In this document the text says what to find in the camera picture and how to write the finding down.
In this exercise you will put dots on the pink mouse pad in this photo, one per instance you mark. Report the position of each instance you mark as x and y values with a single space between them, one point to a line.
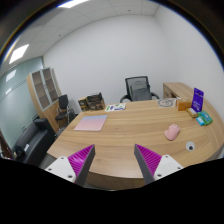
91 123

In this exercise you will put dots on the blue small pack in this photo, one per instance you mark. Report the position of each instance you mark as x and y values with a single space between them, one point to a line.
200 121

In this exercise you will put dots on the wooden box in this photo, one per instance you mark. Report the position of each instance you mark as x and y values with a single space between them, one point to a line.
182 105

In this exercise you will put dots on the black mesh office chair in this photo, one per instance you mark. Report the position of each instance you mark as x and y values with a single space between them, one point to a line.
138 89

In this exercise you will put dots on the black leather sofa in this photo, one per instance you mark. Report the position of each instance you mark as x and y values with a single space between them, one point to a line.
34 142

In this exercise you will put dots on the green tissue pack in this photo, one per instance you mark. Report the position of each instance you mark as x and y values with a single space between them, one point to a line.
205 117

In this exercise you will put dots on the black visitor chair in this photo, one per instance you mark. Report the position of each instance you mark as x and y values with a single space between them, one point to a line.
64 110

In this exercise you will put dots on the wooden side desk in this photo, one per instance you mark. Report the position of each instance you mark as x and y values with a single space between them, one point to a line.
177 89

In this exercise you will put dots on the yellow small box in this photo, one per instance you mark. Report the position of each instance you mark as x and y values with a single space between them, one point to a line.
192 113

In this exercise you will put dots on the dark cardboard box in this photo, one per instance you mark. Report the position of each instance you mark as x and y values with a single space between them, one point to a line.
95 101

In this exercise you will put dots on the wooden glass-door cabinet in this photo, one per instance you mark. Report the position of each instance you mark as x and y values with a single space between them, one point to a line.
44 94

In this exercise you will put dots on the pink computer mouse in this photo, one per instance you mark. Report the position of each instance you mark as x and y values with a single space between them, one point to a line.
172 132

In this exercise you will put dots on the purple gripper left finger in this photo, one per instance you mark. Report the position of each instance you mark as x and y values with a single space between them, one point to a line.
74 168

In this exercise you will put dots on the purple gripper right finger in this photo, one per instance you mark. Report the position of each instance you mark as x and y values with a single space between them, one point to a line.
154 166

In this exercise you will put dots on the white green brochure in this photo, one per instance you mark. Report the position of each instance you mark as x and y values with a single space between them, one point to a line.
115 107

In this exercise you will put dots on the small brown box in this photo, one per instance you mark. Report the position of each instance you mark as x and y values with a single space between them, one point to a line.
83 104

